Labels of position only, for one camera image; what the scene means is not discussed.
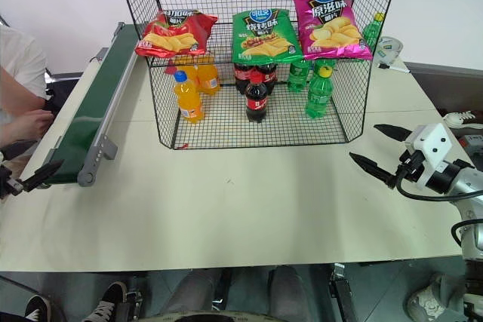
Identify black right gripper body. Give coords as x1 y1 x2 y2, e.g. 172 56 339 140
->
394 149 428 187

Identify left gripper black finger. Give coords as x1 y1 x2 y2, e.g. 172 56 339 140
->
20 159 65 193

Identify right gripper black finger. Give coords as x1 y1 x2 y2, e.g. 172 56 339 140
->
349 152 397 189
373 124 414 143

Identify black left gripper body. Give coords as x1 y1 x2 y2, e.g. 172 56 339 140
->
0 165 24 201

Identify green conveyor belt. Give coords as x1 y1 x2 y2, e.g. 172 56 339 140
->
18 21 140 189

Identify person's bare hand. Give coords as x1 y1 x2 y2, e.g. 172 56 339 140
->
9 109 54 145

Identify grey box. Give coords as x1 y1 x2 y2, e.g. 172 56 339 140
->
458 135 483 161

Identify white marker pen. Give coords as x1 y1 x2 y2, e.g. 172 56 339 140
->
378 63 411 74

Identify green soda bottle yellow cap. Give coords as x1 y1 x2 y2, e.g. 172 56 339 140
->
304 60 337 119
361 11 386 55

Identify person in white shirt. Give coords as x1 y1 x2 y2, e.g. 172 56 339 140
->
0 23 52 142

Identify magenta potato chips bag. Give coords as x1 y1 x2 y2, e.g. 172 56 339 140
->
292 0 374 62

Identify black sneaker white laces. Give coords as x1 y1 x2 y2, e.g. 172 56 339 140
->
92 281 129 322
24 294 52 322

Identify grey white sneaker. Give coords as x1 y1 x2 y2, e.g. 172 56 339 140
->
407 272 460 322

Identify cola bottle red cap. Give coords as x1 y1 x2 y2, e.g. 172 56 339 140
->
245 72 269 124

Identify grey trouser leg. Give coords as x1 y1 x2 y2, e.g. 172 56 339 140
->
267 265 311 315
162 267 227 319

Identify green potato chips bag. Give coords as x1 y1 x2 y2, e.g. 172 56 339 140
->
231 8 304 65

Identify orange soda bottle blue cap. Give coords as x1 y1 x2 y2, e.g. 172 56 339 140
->
172 70 207 126

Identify red potato chips bag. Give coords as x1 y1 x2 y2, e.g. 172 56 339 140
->
134 8 219 59

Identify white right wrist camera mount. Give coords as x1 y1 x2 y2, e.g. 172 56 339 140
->
401 122 454 189

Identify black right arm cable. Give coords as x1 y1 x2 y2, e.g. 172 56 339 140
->
395 170 483 250

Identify black wire mesh rack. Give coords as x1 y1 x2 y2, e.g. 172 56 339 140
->
115 0 401 151

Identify black table leg bracket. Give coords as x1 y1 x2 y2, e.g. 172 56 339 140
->
328 263 359 322

